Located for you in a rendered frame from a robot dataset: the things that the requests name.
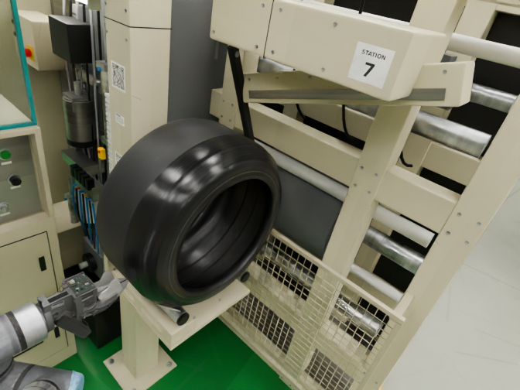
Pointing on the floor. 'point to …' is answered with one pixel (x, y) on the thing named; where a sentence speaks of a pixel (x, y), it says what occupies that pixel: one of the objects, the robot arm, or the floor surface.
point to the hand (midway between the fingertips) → (123, 283)
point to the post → (138, 122)
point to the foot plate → (121, 374)
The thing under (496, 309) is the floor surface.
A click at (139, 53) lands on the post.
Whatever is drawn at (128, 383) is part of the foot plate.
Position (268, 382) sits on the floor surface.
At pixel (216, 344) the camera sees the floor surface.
